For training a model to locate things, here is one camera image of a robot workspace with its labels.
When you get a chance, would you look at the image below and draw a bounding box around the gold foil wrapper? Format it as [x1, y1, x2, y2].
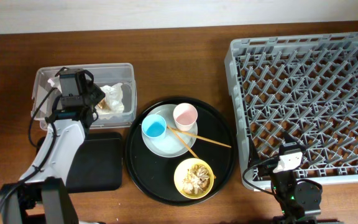
[98, 98, 110, 111]

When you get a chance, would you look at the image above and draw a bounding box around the white paper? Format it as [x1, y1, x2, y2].
[96, 83, 124, 114]

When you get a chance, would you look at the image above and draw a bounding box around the food scraps pile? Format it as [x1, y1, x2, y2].
[182, 164, 210, 195]

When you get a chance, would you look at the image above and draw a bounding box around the wooden chopstick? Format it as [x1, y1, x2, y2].
[167, 126, 232, 148]
[167, 125, 199, 159]

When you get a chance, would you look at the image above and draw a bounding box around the yellow bowl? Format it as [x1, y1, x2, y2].
[173, 158, 215, 200]

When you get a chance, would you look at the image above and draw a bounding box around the light blue cup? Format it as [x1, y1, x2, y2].
[141, 114, 167, 141]

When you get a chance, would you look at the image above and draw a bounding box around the pink cup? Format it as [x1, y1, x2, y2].
[173, 103, 198, 131]

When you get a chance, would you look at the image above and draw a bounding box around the grey round plate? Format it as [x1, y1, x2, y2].
[141, 104, 198, 157]

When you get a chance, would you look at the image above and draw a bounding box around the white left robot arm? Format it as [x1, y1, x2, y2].
[0, 67, 237, 223]

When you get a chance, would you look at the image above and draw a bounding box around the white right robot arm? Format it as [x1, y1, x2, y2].
[268, 132, 338, 224]

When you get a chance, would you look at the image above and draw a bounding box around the grey dishwasher rack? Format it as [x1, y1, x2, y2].
[224, 32, 358, 190]

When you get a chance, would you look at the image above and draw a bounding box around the black rectangular tray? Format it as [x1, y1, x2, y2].
[33, 133, 122, 193]

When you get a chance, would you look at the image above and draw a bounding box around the black round tray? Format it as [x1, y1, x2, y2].
[124, 96, 237, 206]

